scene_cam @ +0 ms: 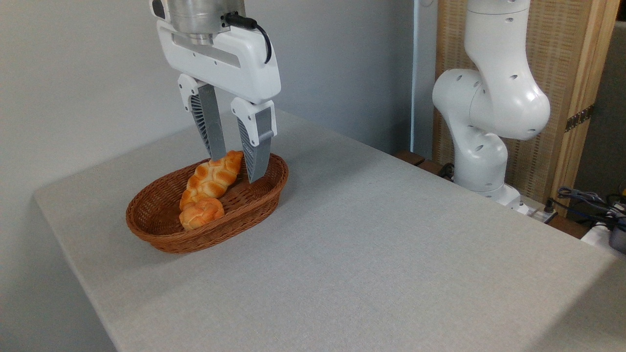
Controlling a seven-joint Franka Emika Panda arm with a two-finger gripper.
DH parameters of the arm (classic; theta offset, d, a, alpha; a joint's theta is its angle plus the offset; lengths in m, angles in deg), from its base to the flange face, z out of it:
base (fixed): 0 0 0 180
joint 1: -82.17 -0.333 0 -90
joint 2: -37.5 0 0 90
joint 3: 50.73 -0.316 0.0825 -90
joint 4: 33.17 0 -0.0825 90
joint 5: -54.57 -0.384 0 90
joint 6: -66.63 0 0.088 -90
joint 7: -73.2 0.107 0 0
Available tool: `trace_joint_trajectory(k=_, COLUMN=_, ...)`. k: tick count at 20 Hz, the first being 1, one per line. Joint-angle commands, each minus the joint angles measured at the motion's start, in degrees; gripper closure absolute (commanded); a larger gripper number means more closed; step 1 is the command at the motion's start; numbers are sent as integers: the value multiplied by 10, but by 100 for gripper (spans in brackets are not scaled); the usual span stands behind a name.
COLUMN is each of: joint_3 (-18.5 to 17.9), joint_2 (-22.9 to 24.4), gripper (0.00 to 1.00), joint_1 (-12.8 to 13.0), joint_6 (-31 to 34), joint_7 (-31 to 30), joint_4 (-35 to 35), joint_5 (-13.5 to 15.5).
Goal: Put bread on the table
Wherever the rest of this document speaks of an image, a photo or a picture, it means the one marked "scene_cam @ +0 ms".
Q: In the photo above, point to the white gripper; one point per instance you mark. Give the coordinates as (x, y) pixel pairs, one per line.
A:
(244, 63)

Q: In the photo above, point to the long braided bread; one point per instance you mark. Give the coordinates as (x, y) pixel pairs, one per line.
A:
(212, 178)

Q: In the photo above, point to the small round bread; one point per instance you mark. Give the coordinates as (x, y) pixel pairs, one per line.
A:
(200, 213)

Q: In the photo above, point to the brown wicker basket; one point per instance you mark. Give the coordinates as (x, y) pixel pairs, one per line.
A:
(161, 234)

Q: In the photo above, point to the white vertical pipe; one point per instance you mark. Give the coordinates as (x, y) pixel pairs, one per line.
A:
(416, 73)

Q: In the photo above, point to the black screen hinge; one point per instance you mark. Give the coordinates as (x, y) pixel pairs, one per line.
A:
(579, 117)

